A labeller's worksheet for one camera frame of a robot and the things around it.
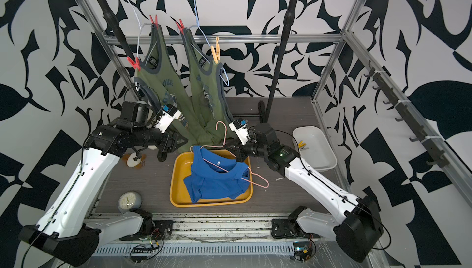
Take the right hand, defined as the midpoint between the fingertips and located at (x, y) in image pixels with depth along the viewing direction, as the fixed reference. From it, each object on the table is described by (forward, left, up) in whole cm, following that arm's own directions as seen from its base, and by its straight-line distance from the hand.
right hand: (225, 143), depth 72 cm
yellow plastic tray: (-12, +22, -25) cm, 35 cm away
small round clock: (-15, +41, -19) cm, 48 cm away
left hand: (+2, +17, +5) cm, 18 cm away
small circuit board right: (-33, -29, -26) cm, 50 cm away
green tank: (+17, +7, +11) cm, 22 cm away
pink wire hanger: (-6, +1, -11) cm, 13 cm away
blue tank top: (-6, +6, -17) cm, 19 cm away
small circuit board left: (-32, +33, -26) cm, 53 cm away
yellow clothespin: (+14, -39, -24) cm, 47 cm away
